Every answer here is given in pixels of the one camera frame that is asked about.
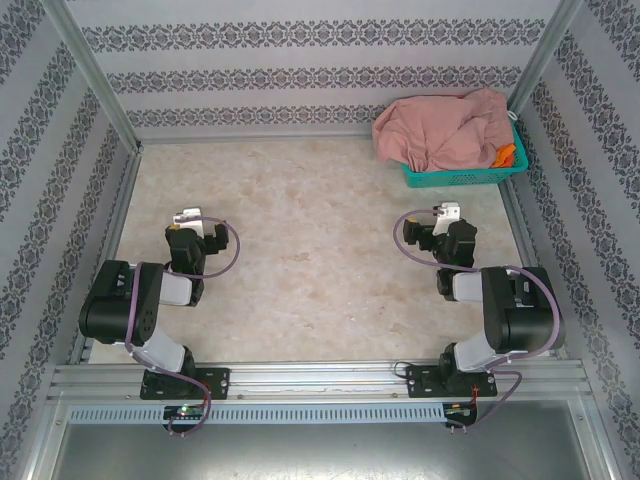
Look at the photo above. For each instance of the long aluminium table edge rail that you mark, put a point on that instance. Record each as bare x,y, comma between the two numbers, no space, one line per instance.
250,137

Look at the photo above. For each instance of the wide aluminium mounting rail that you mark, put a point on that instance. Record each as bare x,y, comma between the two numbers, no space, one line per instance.
310,380

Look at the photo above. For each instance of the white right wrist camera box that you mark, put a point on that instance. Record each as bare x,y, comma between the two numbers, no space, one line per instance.
447,215

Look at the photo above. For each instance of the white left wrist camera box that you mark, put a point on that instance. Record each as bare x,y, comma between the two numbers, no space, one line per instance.
189,216

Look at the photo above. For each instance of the left circuit board green light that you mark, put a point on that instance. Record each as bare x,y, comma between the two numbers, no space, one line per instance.
185,411

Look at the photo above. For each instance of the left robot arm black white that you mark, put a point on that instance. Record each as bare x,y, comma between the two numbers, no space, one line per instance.
120,310

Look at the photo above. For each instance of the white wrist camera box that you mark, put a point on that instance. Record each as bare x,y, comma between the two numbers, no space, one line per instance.
189,216
447,215

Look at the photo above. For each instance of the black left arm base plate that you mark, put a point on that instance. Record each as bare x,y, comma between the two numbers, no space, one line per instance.
217,382

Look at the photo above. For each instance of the right aluminium frame post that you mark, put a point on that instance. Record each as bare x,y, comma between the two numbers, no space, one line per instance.
545,55

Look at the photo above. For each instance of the pink shorts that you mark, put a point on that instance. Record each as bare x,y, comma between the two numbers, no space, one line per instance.
435,130

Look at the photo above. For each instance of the left aluminium frame post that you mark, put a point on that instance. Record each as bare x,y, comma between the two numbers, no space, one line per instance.
90,70

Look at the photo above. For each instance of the teal plastic basket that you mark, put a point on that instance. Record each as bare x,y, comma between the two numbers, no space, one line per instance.
450,177

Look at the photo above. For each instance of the right circuit board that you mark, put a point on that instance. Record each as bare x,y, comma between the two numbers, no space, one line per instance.
460,410

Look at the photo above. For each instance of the aluminium frame post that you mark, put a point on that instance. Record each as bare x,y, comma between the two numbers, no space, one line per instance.
545,55
90,70

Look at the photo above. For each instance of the left aluminium side rail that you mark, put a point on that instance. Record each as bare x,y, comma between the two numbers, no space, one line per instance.
107,250

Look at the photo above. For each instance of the grey metal shelf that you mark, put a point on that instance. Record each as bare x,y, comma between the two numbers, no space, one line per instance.
320,455

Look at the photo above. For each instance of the light orange shorts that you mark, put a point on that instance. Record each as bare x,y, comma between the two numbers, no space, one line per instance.
500,161

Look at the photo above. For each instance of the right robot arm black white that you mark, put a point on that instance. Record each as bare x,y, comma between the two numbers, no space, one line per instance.
525,320

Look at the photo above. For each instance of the right aluminium side rail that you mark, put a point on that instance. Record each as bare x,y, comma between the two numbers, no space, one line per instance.
522,235

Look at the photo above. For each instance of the aluminium side rail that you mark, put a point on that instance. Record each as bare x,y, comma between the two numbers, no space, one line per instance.
522,235
107,250

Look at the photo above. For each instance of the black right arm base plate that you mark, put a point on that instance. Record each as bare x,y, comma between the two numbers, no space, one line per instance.
420,382

